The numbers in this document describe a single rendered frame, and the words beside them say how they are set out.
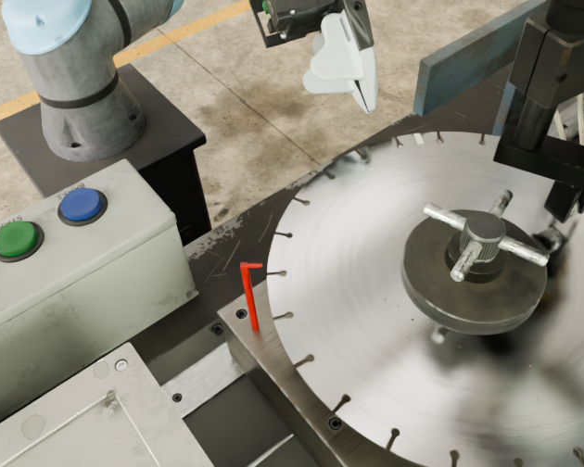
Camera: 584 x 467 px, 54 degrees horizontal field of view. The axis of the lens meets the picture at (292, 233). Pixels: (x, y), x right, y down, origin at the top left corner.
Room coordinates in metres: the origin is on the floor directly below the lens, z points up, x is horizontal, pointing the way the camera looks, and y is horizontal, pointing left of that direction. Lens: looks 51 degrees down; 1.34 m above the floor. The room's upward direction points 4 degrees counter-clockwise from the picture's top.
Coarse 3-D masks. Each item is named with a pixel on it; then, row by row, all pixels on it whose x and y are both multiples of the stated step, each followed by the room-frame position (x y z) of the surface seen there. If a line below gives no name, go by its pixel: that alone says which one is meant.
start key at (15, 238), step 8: (8, 224) 0.38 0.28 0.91; (16, 224) 0.38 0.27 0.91; (24, 224) 0.38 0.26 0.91; (0, 232) 0.37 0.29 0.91; (8, 232) 0.37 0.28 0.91; (16, 232) 0.37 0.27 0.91; (24, 232) 0.37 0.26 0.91; (32, 232) 0.37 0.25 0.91; (0, 240) 0.36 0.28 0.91; (8, 240) 0.36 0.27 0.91; (16, 240) 0.36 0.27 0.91; (24, 240) 0.36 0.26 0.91; (32, 240) 0.36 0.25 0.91; (0, 248) 0.35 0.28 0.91; (8, 248) 0.35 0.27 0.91; (16, 248) 0.35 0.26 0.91; (24, 248) 0.35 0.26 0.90; (8, 256) 0.35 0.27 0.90
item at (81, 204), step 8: (72, 192) 0.42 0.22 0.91; (80, 192) 0.42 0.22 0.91; (88, 192) 0.42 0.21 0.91; (96, 192) 0.42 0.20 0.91; (64, 200) 0.41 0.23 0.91; (72, 200) 0.41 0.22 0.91; (80, 200) 0.41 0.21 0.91; (88, 200) 0.41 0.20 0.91; (96, 200) 0.41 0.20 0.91; (64, 208) 0.40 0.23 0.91; (72, 208) 0.40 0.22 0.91; (80, 208) 0.40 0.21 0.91; (88, 208) 0.40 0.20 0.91; (96, 208) 0.40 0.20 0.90; (64, 216) 0.40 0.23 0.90; (72, 216) 0.39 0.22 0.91; (80, 216) 0.39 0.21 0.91; (88, 216) 0.39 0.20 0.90
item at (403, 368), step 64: (320, 192) 0.36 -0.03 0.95; (384, 192) 0.35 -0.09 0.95; (448, 192) 0.35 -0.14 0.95; (512, 192) 0.34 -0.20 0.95; (320, 256) 0.29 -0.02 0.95; (384, 256) 0.28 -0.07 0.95; (576, 256) 0.27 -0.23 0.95; (320, 320) 0.23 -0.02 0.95; (384, 320) 0.22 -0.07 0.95; (576, 320) 0.21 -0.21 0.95; (320, 384) 0.17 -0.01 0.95; (384, 384) 0.17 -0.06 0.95; (448, 384) 0.17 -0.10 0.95; (512, 384) 0.16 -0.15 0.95; (576, 384) 0.16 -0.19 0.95; (384, 448) 0.13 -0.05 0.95; (448, 448) 0.12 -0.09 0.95; (512, 448) 0.12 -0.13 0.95; (576, 448) 0.12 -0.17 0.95
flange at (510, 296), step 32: (512, 224) 0.30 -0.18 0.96; (416, 256) 0.27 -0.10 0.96; (448, 256) 0.26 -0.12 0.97; (512, 256) 0.26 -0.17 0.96; (416, 288) 0.24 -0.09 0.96; (448, 288) 0.24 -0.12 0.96; (480, 288) 0.24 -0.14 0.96; (512, 288) 0.23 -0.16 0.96; (544, 288) 0.23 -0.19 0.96; (448, 320) 0.22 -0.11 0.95; (480, 320) 0.21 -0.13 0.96; (512, 320) 0.21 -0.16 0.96
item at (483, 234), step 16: (432, 208) 0.29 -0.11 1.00; (496, 208) 0.28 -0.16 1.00; (448, 224) 0.28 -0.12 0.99; (464, 224) 0.27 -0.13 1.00; (480, 224) 0.26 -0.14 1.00; (496, 224) 0.26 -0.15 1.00; (464, 240) 0.26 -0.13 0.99; (480, 240) 0.25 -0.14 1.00; (496, 240) 0.25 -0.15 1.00; (512, 240) 0.25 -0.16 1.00; (464, 256) 0.24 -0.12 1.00; (480, 256) 0.25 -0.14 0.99; (528, 256) 0.24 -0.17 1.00; (544, 256) 0.24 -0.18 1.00; (464, 272) 0.23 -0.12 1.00
